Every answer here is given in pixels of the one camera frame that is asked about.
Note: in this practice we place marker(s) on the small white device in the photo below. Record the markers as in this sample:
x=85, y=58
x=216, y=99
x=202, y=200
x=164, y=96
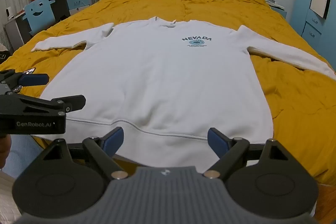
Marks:
x=9, y=12

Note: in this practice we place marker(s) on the light blue drawer unit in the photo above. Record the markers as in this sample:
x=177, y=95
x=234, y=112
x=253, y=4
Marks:
x=78, y=3

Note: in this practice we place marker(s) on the blue nightstand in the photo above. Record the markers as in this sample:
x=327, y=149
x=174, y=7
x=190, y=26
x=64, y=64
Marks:
x=278, y=10

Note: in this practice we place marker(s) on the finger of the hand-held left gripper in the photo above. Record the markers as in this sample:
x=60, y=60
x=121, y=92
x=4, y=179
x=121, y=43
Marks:
x=34, y=79
x=39, y=105

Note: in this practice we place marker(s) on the light blue cloth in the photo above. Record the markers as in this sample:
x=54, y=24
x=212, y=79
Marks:
x=23, y=158

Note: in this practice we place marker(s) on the person's left hand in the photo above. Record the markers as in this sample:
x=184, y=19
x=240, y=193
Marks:
x=4, y=150

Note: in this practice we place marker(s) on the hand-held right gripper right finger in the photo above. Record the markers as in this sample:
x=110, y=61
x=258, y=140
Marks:
x=215, y=139

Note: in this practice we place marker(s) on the dark desk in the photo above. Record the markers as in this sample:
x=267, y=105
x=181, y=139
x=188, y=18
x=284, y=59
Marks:
x=61, y=3

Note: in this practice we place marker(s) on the blue wardrobe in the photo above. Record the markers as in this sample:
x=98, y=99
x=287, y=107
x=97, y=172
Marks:
x=298, y=3

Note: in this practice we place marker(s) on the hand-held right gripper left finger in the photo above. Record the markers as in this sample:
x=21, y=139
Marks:
x=115, y=139

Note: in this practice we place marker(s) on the blue smiley face chair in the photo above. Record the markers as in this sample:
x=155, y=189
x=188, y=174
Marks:
x=39, y=11

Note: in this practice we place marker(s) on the white printed sweatshirt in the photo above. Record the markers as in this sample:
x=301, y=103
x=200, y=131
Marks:
x=157, y=77

